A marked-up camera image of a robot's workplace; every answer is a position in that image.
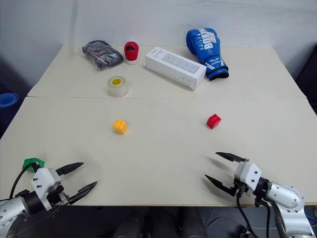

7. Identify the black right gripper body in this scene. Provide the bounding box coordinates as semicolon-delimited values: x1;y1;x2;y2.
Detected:
230;179;250;198

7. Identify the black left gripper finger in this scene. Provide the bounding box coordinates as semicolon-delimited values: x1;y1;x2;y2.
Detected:
68;180;99;205
55;162;85;177

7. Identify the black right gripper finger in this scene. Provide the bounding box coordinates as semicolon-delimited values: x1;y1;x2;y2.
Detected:
204;174;236;197
215;152;249;163

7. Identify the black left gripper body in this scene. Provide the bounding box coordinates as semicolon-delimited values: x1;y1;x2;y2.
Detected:
47;184;72;206

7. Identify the red toy brick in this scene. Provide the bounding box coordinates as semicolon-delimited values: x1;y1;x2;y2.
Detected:
206;114;222;129

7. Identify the green clip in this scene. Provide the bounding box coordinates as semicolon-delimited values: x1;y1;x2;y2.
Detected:
22;157;46;173

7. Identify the yellow toy brick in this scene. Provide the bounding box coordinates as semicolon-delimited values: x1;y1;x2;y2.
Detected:
112;119;128;135

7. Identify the blue round container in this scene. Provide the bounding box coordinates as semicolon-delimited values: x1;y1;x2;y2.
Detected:
0;93;19;109

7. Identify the clear tape roll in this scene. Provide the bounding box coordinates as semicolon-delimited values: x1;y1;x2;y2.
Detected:
106;75;129;98

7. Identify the white remote control box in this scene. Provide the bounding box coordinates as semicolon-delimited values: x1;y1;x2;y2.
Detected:
144;47;208;92

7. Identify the blue boxing glove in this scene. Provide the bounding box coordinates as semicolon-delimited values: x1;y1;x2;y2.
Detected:
186;27;230;82

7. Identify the black item in plastic bag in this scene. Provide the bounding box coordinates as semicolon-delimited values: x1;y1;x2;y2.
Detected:
82;39;124;71

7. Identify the small red shoe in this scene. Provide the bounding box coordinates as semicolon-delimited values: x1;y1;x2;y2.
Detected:
124;41;140;65

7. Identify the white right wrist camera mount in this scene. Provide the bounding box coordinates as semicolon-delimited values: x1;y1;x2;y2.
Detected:
233;161;263;194

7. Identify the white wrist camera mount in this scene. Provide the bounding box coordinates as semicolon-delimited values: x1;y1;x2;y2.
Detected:
31;168;62;212
233;161;263;194

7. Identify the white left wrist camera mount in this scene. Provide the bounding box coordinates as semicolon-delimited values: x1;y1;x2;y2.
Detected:
31;168;62;212

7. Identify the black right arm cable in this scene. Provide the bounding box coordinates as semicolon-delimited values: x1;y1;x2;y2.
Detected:
236;190;257;238

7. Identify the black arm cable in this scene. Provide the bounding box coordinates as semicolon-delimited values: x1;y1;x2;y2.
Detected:
236;190;257;238
9;161;40;199

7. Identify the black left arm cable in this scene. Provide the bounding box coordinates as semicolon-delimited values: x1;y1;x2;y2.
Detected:
9;161;40;199

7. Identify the blue cable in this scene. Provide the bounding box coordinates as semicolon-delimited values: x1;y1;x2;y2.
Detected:
305;205;317;225

